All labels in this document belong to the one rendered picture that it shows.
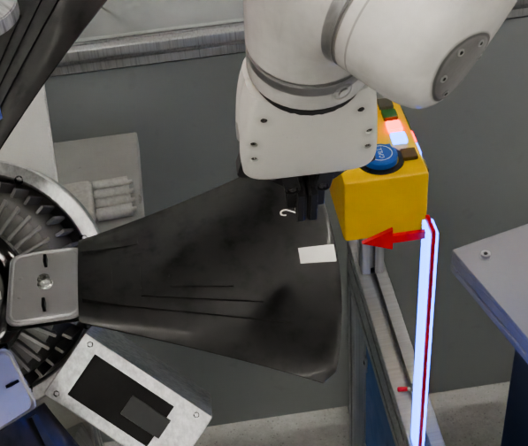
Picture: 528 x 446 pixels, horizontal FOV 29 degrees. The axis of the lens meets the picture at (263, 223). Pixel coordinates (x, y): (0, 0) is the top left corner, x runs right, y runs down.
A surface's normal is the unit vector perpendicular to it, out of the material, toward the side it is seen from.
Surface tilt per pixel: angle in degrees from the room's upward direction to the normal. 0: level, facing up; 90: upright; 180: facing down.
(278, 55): 104
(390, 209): 90
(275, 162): 110
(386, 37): 63
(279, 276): 18
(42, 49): 38
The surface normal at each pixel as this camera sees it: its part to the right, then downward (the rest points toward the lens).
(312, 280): 0.04, -0.49
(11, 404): 0.73, -0.32
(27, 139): 0.07, 0.01
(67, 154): -0.06, -0.75
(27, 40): -0.47, -0.26
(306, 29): -0.64, 0.64
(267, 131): -0.01, 0.84
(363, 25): -0.55, 0.18
